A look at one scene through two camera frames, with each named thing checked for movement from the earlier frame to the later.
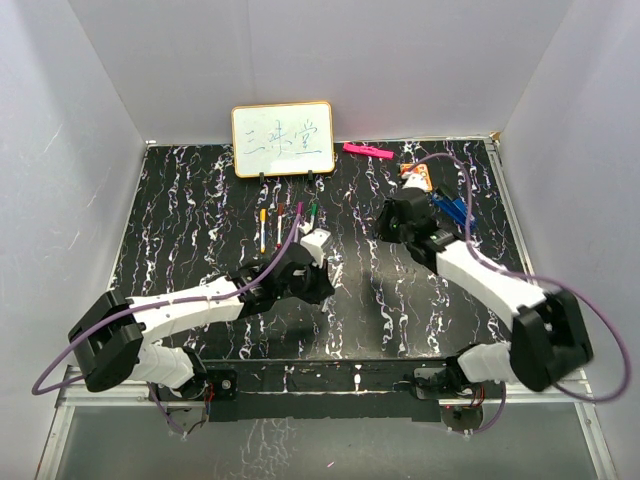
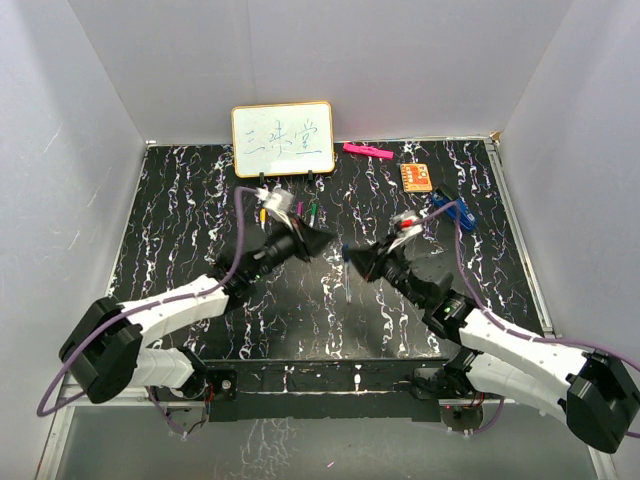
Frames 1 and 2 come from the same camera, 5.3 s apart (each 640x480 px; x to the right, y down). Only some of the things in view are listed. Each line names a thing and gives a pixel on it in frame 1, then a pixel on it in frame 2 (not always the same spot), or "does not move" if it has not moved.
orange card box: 418,168 does not move
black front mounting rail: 239,389 does not move
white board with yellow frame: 283,139 does not move
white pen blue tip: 332,283 -> 347,288
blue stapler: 456,209 does not move
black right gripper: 381,228 -> 369,261
